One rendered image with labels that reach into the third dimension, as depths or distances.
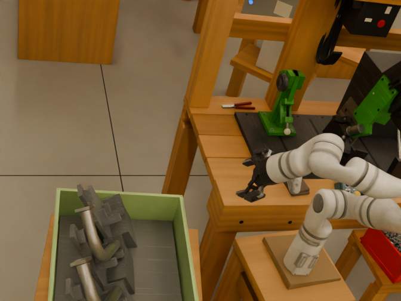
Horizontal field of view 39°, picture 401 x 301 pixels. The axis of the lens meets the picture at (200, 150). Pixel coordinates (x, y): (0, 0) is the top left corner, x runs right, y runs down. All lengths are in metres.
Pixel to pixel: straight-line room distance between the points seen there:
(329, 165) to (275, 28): 1.25
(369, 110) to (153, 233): 1.00
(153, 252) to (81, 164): 1.59
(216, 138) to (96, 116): 1.55
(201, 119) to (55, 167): 1.21
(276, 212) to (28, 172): 1.65
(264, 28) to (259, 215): 0.81
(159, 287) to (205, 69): 0.98
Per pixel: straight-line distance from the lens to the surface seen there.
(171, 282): 1.82
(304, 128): 2.53
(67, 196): 1.89
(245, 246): 1.98
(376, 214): 1.57
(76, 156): 3.43
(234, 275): 2.05
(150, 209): 1.94
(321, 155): 1.31
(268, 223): 2.17
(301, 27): 2.40
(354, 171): 1.34
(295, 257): 1.90
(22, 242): 2.97
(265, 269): 1.94
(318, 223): 1.78
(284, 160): 1.40
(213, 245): 2.19
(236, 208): 2.05
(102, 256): 1.56
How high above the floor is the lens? 2.28
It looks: 39 degrees down
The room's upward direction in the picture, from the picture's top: 16 degrees clockwise
